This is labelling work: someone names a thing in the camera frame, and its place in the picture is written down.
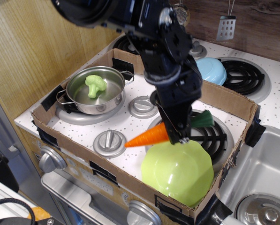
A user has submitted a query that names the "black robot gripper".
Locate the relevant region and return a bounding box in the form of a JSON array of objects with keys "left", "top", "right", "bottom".
[{"left": 144, "top": 55, "right": 202, "bottom": 144}]

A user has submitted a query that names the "orange plastic toy carrot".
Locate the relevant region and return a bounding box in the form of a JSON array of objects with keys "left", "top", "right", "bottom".
[{"left": 124, "top": 110, "right": 214, "bottom": 148}]

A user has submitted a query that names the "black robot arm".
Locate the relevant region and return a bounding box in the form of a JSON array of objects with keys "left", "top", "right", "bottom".
[{"left": 52, "top": 0, "right": 203, "bottom": 144}]

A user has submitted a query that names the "light green plastic plate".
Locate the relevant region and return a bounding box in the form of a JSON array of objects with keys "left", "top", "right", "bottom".
[{"left": 141, "top": 141, "right": 214, "bottom": 207}]

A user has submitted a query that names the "black front right burner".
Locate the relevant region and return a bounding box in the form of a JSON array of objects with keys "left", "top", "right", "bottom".
[{"left": 144, "top": 108, "right": 235, "bottom": 171}]

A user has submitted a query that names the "grey stove knob upper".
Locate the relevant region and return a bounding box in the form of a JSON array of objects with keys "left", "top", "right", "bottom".
[{"left": 129, "top": 96, "right": 159, "bottom": 119}]

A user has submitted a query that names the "grey stove knob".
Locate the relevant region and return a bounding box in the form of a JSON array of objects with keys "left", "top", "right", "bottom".
[
  {"left": 129, "top": 96, "right": 159, "bottom": 119},
  {"left": 93, "top": 130, "right": 126, "bottom": 158},
  {"left": 189, "top": 41, "right": 207, "bottom": 60}
]

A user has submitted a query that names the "light blue plastic bowl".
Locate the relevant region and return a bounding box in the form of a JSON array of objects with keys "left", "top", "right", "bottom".
[{"left": 196, "top": 57, "right": 227, "bottom": 86}]

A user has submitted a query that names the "grey stove knob lower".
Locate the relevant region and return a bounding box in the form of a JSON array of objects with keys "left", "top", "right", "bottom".
[{"left": 93, "top": 130, "right": 126, "bottom": 158}]

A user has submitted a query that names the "stainless steel pot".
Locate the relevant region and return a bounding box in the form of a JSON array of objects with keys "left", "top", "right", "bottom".
[{"left": 56, "top": 66, "right": 135, "bottom": 115}]

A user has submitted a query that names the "grey back stove knob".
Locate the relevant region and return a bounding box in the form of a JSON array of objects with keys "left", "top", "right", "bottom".
[{"left": 189, "top": 41, "right": 207, "bottom": 60}]

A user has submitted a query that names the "black back right burner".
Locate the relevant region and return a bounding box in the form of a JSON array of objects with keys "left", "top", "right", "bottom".
[{"left": 218, "top": 57, "right": 272, "bottom": 103}]

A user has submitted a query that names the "stainless steel sink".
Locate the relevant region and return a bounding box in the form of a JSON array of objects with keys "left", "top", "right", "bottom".
[{"left": 219, "top": 126, "right": 280, "bottom": 225}]

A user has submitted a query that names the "silver oven dial right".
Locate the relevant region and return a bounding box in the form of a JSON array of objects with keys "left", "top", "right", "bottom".
[{"left": 127, "top": 200, "right": 162, "bottom": 225}]

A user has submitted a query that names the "silver oven dial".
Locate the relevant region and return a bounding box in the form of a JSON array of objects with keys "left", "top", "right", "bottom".
[
  {"left": 127, "top": 200, "right": 162, "bottom": 225},
  {"left": 39, "top": 146, "right": 67, "bottom": 173}
]

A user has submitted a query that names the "green toy broccoli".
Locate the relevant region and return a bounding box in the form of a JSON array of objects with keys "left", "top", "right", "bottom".
[{"left": 85, "top": 75, "right": 107, "bottom": 98}]

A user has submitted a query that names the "oven clock display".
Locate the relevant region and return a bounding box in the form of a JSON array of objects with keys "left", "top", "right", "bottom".
[{"left": 79, "top": 168, "right": 114, "bottom": 196}]

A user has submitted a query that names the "black back left burner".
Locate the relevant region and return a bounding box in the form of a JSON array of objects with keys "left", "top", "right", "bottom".
[{"left": 112, "top": 36, "right": 138, "bottom": 55}]

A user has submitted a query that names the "metal sink drain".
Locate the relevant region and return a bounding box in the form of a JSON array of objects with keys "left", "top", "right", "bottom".
[{"left": 234, "top": 193, "right": 280, "bottom": 225}]

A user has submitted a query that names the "hanging metal spatula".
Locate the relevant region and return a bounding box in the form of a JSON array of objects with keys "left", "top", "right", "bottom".
[{"left": 216, "top": 0, "right": 236, "bottom": 42}]

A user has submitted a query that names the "hanging metal strainer ladle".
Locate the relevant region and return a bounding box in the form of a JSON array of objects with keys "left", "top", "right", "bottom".
[{"left": 173, "top": 0, "right": 190, "bottom": 27}]

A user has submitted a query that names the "cardboard fence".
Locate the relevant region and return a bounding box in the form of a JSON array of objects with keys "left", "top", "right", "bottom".
[{"left": 31, "top": 49, "right": 259, "bottom": 224}]

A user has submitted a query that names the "silver oven dial left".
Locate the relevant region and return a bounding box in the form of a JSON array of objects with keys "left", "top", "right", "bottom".
[{"left": 39, "top": 146, "right": 67, "bottom": 173}]

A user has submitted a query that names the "orange object bottom left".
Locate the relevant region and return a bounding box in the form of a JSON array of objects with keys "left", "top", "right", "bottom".
[{"left": 31, "top": 206, "right": 51, "bottom": 221}]

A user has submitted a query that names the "silver oven door handle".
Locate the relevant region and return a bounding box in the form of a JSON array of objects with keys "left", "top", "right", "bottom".
[{"left": 41, "top": 172, "right": 128, "bottom": 225}]

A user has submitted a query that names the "black cable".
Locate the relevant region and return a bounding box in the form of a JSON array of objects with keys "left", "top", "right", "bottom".
[{"left": 0, "top": 198, "right": 36, "bottom": 225}]

